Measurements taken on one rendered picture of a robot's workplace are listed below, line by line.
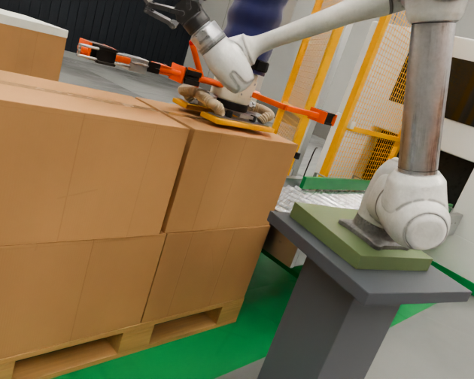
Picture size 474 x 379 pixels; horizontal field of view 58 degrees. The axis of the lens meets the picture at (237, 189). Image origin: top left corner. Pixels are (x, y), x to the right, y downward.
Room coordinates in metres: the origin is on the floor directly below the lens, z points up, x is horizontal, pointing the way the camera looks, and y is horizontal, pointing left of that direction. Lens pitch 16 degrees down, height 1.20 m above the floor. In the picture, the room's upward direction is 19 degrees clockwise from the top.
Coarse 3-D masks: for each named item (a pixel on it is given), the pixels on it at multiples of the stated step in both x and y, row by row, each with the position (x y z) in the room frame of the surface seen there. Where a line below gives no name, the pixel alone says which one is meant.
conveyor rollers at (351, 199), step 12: (288, 192) 2.60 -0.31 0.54; (300, 192) 2.67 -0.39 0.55; (312, 192) 2.81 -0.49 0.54; (324, 192) 2.95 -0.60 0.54; (336, 192) 3.02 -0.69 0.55; (348, 192) 3.16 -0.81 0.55; (360, 192) 3.36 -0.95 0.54; (288, 204) 2.36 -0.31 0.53; (324, 204) 2.62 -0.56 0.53; (336, 204) 2.68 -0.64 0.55; (348, 204) 2.82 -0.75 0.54
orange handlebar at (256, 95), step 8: (120, 56) 1.36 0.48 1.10; (160, 64) 1.49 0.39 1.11; (160, 72) 1.48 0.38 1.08; (168, 72) 1.50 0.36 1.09; (176, 72) 1.52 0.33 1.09; (200, 80) 1.61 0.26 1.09; (208, 80) 1.64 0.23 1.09; (216, 80) 1.68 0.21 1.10; (256, 96) 1.73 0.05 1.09; (264, 96) 1.71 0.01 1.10; (272, 104) 1.67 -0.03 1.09; (280, 104) 1.65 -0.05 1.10; (296, 112) 1.68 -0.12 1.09; (304, 112) 1.72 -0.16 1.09; (312, 112) 1.76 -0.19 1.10
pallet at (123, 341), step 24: (192, 312) 1.62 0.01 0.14; (216, 312) 1.78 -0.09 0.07; (96, 336) 1.28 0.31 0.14; (120, 336) 1.37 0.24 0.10; (144, 336) 1.45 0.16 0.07; (168, 336) 1.57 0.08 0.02; (0, 360) 1.04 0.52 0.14; (24, 360) 1.19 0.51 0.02; (48, 360) 1.23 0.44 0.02; (72, 360) 1.26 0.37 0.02; (96, 360) 1.30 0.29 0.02
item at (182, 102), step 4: (172, 100) 1.74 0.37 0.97; (176, 100) 1.73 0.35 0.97; (180, 100) 1.72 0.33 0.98; (184, 100) 1.73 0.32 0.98; (180, 104) 1.71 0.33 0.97; (184, 104) 1.69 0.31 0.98; (188, 104) 1.69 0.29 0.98; (192, 104) 1.72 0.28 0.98; (196, 104) 1.74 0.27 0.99; (188, 108) 1.69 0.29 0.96; (192, 108) 1.71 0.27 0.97; (196, 108) 1.72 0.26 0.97; (200, 108) 1.74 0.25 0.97; (204, 108) 1.75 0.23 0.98; (208, 108) 1.77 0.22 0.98; (232, 116) 1.88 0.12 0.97
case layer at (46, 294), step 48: (96, 240) 1.21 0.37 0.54; (144, 240) 1.35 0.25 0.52; (192, 240) 1.52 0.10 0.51; (240, 240) 1.74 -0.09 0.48; (0, 288) 1.02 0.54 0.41; (48, 288) 1.12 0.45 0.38; (96, 288) 1.25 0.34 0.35; (144, 288) 1.40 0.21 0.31; (192, 288) 1.59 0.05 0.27; (240, 288) 1.83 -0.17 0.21; (0, 336) 1.04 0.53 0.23; (48, 336) 1.15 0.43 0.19
